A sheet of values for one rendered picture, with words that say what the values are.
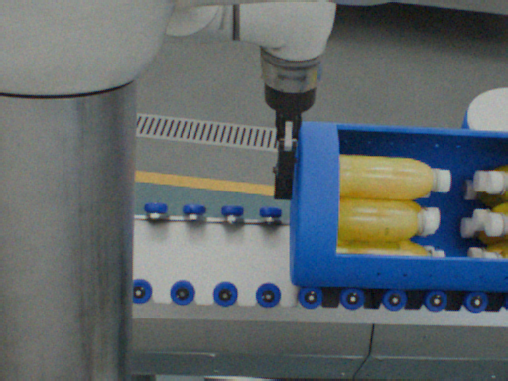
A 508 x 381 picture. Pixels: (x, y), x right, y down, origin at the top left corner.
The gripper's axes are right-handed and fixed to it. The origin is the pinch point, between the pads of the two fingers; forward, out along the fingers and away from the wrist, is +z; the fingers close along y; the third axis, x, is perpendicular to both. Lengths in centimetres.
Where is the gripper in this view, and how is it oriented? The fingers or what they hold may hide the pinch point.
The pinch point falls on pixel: (284, 182)
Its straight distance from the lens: 109.3
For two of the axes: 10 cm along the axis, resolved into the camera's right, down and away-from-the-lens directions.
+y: 0.2, 7.1, -7.0
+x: 10.0, 0.4, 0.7
